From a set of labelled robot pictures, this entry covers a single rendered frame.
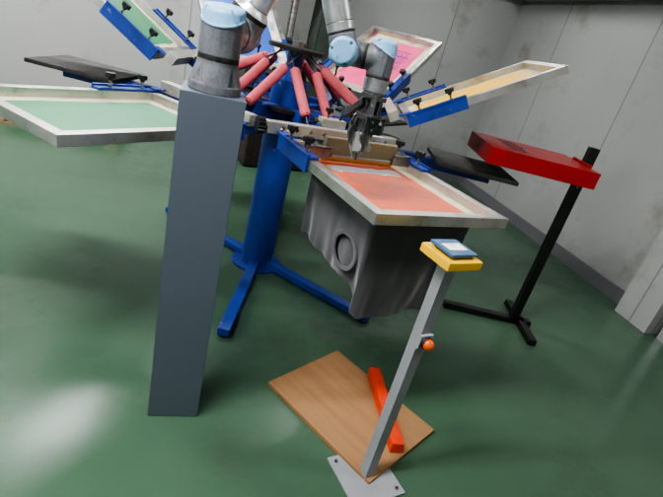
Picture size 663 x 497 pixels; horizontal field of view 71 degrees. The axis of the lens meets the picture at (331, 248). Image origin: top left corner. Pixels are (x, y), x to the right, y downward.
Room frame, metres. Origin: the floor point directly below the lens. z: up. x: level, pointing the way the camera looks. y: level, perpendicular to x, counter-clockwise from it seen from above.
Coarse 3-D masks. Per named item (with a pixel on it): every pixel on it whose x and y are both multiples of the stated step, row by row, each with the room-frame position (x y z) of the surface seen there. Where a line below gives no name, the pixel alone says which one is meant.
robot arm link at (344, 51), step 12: (324, 0) 1.35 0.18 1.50; (336, 0) 1.34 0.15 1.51; (348, 0) 1.36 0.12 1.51; (324, 12) 1.36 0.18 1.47; (336, 12) 1.34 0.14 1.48; (348, 12) 1.35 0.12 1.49; (336, 24) 1.34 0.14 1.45; (348, 24) 1.35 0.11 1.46; (336, 36) 1.34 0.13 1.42; (348, 36) 1.33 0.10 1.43; (336, 48) 1.32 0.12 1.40; (348, 48) 1.32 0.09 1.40; (336, 60) 1.32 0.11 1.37; (348, 60) 1.32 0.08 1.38
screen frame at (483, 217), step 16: (320, 176) 1.62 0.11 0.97; (336, 176) 1.59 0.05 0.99; (416, 176) 2.03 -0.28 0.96; (432, 176) 1.99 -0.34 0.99; (336, 192) 1.51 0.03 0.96; (352, 192) 1.45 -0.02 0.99; (448, 192) 1.85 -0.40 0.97; (368, 208) 1.34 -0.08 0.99; (480, 208) 1.69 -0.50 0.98; (384, 224) 1.33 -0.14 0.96; (400, 224) 1.36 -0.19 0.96; (416, 224) 1.40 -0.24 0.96; (432, 224) 1.43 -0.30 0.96; (448, 224) 1.47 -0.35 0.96; (464, 224) 1.51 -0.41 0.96; (480, 224) 1.55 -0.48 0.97; (496, 224) 1.60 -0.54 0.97
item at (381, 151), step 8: (328, 136) 1.87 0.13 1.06; (328, 144) 1.86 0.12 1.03; (336, 144) 1.89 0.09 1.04; (344, 144) 1.91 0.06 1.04; (376, 144) 1.99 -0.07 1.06; (384, 144) 2.02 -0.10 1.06; (336, 152) 1.89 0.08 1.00; (344, 152) 1.91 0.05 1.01; (376, 152) 2.00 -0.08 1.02; (384, 152) 2.02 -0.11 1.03; (392, 152) 2.04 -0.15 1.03
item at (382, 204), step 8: (320, 160) 1.89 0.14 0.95; (328, 168) 1.80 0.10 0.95; (344, 176) 1.75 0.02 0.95; (360, 176) 1.81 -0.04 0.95; (368, 176) 1.84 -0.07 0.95; (352, 184) 1.66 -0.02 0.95; (360, 192) 1.59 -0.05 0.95; (376, 200) 1.54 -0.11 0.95; (384, 200) 1.57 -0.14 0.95; (392, 200) 1.59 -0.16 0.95; (384, 208) 1.48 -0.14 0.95; (392, 208) 1.50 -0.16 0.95; (400, 208) 1.53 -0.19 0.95; (408, 208) 1.55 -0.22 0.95; (416, 208) 1.58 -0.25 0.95
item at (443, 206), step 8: (368, 168) 1.97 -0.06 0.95; (376, 168) 2.01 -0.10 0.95; (384, 168) 2.05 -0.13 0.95; (392, 168) 2.09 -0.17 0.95; (376, 176) 1.87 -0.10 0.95; (384, 176) 1.91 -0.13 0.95; (392, 176) 1.94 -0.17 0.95; (416, 184) 1.91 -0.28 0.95; (424, 192) 1.81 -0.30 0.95; (432, 192) 1.85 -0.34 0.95; (440, 200) 1.76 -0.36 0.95; (424, 208) 1.60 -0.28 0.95; (432, 208) 1.63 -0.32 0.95; (440, 208) 1.65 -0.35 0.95; (448, 208) 1.68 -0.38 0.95; (456, 208) 1.71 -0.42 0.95
